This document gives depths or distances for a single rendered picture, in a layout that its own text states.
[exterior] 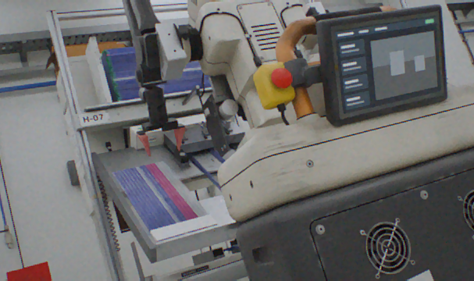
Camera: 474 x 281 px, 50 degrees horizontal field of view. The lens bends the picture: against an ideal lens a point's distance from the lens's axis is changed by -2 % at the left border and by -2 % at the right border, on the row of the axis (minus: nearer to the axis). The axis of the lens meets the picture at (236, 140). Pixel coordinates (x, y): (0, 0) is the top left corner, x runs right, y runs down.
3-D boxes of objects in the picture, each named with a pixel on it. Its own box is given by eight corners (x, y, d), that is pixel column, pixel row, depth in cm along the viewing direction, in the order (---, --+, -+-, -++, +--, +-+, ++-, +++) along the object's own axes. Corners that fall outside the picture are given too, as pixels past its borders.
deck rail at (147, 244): (156, 261, 168) (156, 247, 165) (151, 264, 167) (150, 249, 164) (96, 164, 222) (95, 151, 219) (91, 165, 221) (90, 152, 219)
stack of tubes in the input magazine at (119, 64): (221, 86, 247) (204, 36, 252) (118, 101, 224) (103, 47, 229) (212, 95, 258) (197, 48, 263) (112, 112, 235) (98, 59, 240)
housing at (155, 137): (233, 142, 250) (234, 115, 243) (137, 162, 227) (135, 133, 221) (226, 135, 256) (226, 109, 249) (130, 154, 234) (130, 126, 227)
